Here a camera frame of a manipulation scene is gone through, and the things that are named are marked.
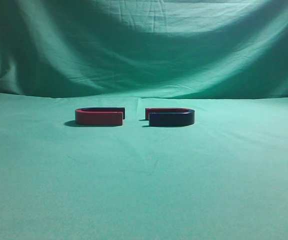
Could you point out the right red blue horseshoe magnet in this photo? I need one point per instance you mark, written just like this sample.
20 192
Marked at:
170 117

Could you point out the left red blue horseshoe magnet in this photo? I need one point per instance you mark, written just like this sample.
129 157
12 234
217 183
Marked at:
100 116

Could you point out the red blue horseshoe magnet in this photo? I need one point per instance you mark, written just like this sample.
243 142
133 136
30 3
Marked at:
100 116
170 117

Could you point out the green cloth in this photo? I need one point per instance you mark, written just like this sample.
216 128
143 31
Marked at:
225 177

